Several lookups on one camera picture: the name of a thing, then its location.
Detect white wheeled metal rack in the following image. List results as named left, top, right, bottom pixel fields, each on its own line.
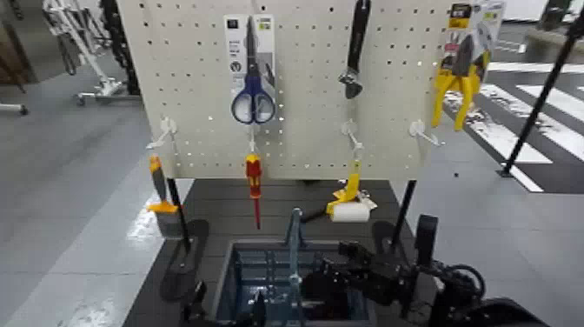
left=42, top=0, right=138, bottom=107

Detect brown wooden furniture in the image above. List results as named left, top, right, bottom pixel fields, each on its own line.
left=0, top=0, right=37, bottom=88

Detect grey crate with handle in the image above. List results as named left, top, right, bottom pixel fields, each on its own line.
left=209, top=207, right=377, bottom=327

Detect black tripod pole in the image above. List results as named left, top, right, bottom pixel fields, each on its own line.
left=496, top=9, right=584, bottom=179

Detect white paint roller yellow handle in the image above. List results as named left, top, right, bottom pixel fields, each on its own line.
left=301, top=159, right=379, bottom=224

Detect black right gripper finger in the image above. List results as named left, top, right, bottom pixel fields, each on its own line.
left=252, top=290, right=268, bottom=327

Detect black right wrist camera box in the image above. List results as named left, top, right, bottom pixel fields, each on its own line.
left=414, top=213, right=440, bottom=268

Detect black upright stand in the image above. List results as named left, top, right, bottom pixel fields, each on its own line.
left=99, top=0, right=142, bottom=97

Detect white pegboard panel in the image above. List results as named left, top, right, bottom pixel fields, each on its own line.
left=116, top=0, right=461, bottom=182

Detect white floor base bar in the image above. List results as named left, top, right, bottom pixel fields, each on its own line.
left=0, top=102, right=30, bottom=117

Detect black adjustable wrench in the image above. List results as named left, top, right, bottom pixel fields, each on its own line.
left=337, top=0, right=372, bottom=100

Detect yellow snips in card package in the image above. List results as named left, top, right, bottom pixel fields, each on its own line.
left=430, top=0, right=507, bottom=132

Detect grey concrete block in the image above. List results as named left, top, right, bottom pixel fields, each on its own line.
left=521, top=29, right=584, bottom=65

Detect scraper with grey orange handle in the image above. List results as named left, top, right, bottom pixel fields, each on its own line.
left=146, top=155, right=183, bottom=238

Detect black pegboard stand foot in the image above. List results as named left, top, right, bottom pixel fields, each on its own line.
left=159, top=177, right=211, bottom=303
left=371, top=179, right=419, bottom=270

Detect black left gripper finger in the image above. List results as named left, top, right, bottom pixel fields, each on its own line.
left=182, top=280, right=208, bottom=327

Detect red yellow screwdriver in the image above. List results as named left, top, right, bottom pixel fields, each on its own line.
left=244, top=153, right=264, bottom=230

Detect blue scissors in card package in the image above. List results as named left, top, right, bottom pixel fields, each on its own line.
left=223, top=13, right=278, bottom=125

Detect white pegboard hook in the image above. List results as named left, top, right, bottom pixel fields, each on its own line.
left=408, top=119, right=446, bottom=148
left=145, top=117, right=178, bottom=150
left=341, top=119, right=365, bottom=161
left=245, top=123, right=260, bottom=154

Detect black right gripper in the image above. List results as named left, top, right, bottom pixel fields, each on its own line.
left=301, top=241, right=420, bottom=317

